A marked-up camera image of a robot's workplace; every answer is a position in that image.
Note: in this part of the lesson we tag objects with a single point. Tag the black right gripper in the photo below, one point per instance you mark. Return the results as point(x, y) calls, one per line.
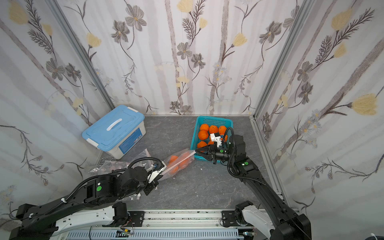
point(213, 153)

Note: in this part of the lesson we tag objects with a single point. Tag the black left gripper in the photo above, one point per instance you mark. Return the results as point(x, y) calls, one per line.
point(150, 186)

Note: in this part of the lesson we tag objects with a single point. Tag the orange from bag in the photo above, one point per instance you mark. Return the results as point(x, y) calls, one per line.
point(173, 158)
point(201, 144)

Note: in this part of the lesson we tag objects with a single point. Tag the clear zip-top bag front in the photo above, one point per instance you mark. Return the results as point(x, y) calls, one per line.
point(131, 178)

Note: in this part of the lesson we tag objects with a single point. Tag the clear zip-top bag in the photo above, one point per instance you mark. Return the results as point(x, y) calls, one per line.
point(185, 157)
point(131, 178)

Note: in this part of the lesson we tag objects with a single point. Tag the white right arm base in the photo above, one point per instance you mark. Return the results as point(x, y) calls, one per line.
point(247, 214)

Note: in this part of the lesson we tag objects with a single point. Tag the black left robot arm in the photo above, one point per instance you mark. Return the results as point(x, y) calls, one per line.
point(94, 201)

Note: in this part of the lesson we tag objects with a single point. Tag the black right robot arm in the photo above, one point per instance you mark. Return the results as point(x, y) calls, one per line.
point(279, 221)

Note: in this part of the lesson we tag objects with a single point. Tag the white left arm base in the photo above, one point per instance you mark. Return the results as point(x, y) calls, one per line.
point(115, 216)

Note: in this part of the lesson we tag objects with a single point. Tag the teal plastic basket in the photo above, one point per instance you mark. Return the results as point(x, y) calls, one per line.
point(210, 121)

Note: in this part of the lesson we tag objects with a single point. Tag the blue lid storage box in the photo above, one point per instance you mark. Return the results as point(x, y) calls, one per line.
point(116, 132)

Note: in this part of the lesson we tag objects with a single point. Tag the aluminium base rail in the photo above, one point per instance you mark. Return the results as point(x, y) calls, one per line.
point(169, 225)

